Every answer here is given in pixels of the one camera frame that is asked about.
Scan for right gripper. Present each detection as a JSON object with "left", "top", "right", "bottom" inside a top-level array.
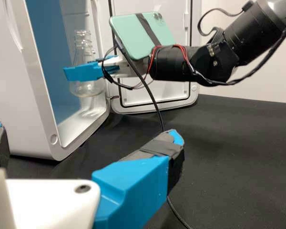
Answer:
[{"left": 62, "top": 55, "right": 154, "bottom": 83}]

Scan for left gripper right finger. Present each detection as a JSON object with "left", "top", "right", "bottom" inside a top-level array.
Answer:
[{"left": 91, "top": 129, "right": 185, "bottom": 229}]

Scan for clear flask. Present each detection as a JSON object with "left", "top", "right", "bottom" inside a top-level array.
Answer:
[{"left": 69, "top": 30, "right": 104, "bottom": 98}]

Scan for white incubator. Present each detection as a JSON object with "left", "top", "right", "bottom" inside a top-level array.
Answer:
[{"left": 0, "top": 0, "right": 110, "bottom": 162}]

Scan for right wrist camera phone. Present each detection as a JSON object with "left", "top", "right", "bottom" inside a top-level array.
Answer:
[{"left": 109, "top": 13, "right": 176, "bottom": 62}]

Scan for black cable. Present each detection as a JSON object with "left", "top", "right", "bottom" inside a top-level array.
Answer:
[{"left": 113, "top": 35, "right": 194, "bottom": 229}]

